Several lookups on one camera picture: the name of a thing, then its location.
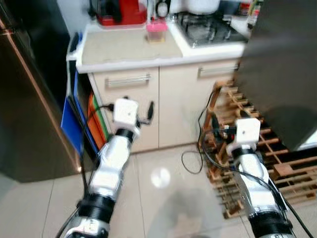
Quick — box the pink lid food container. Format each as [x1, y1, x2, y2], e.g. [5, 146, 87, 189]
[146, 19, 169, 43]

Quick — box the dark grey mini fridge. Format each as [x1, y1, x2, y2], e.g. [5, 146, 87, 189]
[233, 0, 317, 152]

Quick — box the tall dark fridge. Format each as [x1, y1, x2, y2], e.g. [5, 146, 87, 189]
[0, 0, 82, 183]

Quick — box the beige kitchen cabinet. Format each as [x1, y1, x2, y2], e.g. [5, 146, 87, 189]
[67, 15, 248, 154]

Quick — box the beige counter mat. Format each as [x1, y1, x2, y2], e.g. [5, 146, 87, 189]
[81, 29, 185, 67]

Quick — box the wooden slatted rack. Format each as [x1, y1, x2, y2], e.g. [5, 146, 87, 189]
[203, 79, 317, 220]

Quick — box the blue board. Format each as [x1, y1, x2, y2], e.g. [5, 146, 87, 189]
[60, 32, 95, 157]

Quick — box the steel gas stove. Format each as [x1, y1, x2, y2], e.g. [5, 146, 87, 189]
[173, 11, 248, 49]

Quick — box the red kitchen appliance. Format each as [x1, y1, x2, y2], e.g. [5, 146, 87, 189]
[89, 0, 148, 26]

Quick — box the white pot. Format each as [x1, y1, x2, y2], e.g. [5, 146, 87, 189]
[183, 0, 221, 14]

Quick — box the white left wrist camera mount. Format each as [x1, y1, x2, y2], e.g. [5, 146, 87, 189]
[113, 98, 139, 132]

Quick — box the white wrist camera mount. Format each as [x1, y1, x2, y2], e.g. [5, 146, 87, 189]
[227, 118, 262, 155]
[113, 98, 139, 132]

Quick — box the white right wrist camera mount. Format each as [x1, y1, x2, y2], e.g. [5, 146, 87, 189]
[227, 118, 262, 155]

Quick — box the silver cabinet handle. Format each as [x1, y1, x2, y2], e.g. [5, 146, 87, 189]
[104, 73, 152, 88]
[198, 63, 239, 77]

